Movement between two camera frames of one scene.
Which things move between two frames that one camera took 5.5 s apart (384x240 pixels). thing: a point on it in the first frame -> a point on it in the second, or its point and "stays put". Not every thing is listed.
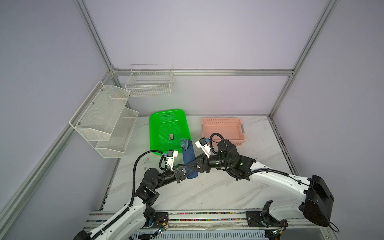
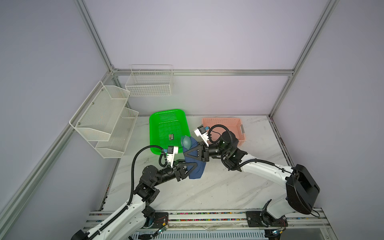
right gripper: x=203 y=163 -> x=203 y=154
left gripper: x=180 y=175 stays put
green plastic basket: x=166 y=127 stays put
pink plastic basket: x=231 y=129 stays put
